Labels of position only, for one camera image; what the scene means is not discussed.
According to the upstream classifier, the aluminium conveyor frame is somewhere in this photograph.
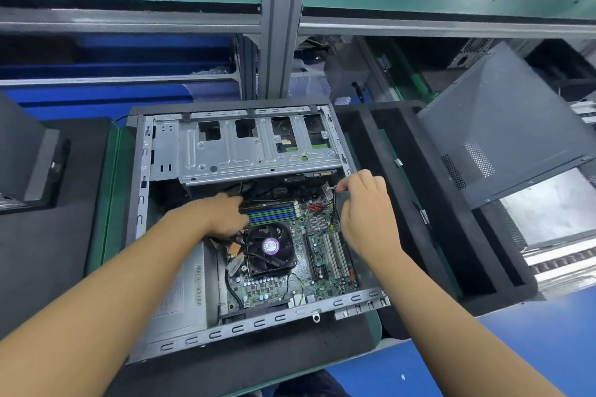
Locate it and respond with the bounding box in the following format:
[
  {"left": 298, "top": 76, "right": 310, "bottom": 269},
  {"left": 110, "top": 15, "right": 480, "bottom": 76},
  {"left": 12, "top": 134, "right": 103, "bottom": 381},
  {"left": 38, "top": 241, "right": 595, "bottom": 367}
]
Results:
[{"left": 526, "top": 94, "right": 596, "bottom": 295}]

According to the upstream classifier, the grey case side panel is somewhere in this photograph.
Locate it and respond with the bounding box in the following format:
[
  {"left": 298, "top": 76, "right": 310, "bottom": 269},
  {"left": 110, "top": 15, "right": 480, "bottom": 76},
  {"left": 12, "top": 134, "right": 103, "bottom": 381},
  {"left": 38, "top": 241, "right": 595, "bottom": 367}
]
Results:
[{"left": 417, "top": 41, "right": 596, "bottom": 210}]

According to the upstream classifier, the person's left forearm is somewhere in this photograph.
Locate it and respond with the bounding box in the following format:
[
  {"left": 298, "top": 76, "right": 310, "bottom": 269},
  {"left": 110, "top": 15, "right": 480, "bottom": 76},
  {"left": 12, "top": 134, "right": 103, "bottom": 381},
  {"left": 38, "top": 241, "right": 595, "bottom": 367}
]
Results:
[{"left": 0, "top": 208, "right": 227, "bottom": 397}]

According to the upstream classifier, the black divided foam tray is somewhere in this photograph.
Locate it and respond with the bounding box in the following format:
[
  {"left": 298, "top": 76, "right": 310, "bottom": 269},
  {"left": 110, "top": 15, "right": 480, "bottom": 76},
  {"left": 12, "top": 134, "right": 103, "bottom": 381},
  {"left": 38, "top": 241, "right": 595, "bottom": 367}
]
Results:
[{"left": 335, "top": 102, "right": 541, "bottom": 337}]

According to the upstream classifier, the person's left hand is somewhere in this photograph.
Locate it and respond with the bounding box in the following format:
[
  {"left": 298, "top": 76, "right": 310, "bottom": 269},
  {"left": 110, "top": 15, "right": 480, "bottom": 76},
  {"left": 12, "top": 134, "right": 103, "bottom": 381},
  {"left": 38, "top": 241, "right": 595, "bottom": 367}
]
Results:
[{"left": 181, "top": 191, "right": 251, "bottom": 243}]

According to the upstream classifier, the black CPU fan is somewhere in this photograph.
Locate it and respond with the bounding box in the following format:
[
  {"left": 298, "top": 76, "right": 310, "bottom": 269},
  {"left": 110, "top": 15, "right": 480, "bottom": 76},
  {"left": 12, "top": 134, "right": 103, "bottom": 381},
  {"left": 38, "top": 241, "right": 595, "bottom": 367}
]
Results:
[{"left": 244, "top": 225, "right": 299, "bottom": 280}]

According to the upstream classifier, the dark grey computer case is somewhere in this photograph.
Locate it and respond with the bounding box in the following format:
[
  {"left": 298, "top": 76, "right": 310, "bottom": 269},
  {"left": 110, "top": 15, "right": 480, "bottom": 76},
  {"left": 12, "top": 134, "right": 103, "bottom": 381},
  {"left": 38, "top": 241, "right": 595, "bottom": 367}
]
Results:
[{"left": 125, "top": 99, "right": 392, "bottom": 365}]

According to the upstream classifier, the blue plastic crate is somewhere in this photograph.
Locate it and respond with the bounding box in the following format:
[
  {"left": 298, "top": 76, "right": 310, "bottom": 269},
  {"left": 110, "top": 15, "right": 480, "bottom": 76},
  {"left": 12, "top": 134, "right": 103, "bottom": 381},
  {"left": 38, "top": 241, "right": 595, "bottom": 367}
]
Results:
[{"left": 0, "top": 33, "right": 243, "bottom": 123}]

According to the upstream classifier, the green motherboard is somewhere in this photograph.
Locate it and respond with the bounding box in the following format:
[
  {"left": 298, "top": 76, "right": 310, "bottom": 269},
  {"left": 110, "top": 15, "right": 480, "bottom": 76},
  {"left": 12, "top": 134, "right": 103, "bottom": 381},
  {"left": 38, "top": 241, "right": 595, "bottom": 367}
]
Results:
[{"left": 223, "top": 182, "right": 364, "bottom": 314}]

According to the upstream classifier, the grey metal conveyor plate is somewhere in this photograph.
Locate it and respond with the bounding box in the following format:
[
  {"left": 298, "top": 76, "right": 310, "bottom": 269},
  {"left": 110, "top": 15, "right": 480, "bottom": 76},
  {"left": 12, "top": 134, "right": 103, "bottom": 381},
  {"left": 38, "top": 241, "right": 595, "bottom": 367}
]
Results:
[{"left": 498, "top": 167, "right": 596, "bottom": 249}]

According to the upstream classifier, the person's right hand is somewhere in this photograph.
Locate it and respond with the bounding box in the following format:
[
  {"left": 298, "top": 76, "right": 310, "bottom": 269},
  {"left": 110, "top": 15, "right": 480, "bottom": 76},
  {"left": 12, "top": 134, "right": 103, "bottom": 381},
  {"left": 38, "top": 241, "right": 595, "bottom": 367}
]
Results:
[{"left": 335, "top": 169, "right": 404, "bottom": 264}]

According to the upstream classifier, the thick aluminium frame post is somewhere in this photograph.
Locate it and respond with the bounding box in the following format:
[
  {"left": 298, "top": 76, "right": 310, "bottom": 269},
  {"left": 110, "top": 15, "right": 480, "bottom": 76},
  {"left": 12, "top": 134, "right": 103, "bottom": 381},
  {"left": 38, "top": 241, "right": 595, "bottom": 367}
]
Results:
[{"left": 256, "top": 0, "right": 313, "bottom": 100}]

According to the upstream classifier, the distant computer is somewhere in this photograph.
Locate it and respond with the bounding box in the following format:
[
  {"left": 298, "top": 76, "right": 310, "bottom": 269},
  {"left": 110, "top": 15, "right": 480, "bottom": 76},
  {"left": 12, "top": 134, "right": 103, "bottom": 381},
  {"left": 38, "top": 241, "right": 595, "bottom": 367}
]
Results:
[{"left": 447, "top": 38, "right": 504, "bottom": 69}]

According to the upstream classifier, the clear plastic bag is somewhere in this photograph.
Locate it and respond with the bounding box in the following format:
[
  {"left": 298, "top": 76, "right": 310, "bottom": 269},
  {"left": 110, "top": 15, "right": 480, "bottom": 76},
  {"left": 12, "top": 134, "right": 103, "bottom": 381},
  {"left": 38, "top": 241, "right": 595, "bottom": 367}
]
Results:
[{"left": 289, "top": 57, "right": 336, "bottom": 100}]

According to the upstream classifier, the person's right forearm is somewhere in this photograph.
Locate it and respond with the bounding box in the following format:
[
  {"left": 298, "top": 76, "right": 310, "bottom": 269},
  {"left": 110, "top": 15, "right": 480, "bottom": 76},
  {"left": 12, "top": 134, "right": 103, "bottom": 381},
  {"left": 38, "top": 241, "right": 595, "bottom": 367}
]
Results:
[{"left": 371, "top": 246, "right": 566, "bottom": 397}]

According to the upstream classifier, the silver computer case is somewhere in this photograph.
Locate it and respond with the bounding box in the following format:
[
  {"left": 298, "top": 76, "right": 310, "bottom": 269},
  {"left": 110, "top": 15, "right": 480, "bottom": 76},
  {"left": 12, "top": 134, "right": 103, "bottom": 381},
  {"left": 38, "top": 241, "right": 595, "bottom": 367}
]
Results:
[{"left": 0, "top": 92, "right": 71, "bottom": 216}]

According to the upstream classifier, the silver power supply unit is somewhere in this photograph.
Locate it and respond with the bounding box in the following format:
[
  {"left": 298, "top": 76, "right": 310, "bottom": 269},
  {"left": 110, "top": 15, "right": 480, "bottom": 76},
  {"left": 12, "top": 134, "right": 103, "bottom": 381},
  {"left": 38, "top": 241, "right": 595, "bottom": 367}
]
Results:
[{"left": 135, "top": 243, "right": 225, "bottom": 356}]

